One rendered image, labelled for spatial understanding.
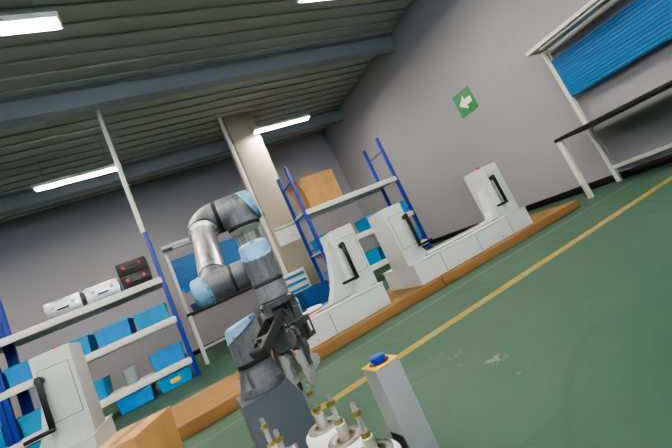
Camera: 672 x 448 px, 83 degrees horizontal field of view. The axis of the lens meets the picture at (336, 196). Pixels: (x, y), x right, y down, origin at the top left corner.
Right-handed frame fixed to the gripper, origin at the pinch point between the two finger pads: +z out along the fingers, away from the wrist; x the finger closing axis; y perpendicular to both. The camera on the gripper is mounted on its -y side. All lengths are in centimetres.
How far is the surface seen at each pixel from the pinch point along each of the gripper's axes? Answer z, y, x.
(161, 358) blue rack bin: -3, 231, 392
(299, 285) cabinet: -9, 441, 315
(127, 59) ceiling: -364, 252, 283
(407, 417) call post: 16.3, 9.7, -15.6
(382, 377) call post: 6.0, 8.3, -14.8
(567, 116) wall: -63, 508, -130
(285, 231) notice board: -109, 518, 352
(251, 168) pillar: -247, 510, 360
